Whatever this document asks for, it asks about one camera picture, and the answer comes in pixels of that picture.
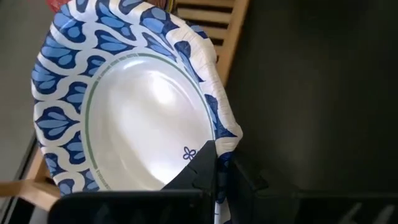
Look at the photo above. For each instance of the black table mat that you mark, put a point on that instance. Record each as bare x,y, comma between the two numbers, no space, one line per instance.
326,93

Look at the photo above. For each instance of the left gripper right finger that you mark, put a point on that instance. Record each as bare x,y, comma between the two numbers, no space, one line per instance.
248,202

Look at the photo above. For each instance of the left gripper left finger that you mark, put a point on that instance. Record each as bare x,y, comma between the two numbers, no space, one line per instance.
202,177

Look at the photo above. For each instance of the red white patterned bowl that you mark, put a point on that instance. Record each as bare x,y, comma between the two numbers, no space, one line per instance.
59,4

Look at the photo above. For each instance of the wooden slatted shelf rack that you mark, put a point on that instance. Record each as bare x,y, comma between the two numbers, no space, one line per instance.
231,37

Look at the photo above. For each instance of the blue white paper bowl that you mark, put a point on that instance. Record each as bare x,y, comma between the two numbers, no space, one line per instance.
140,124

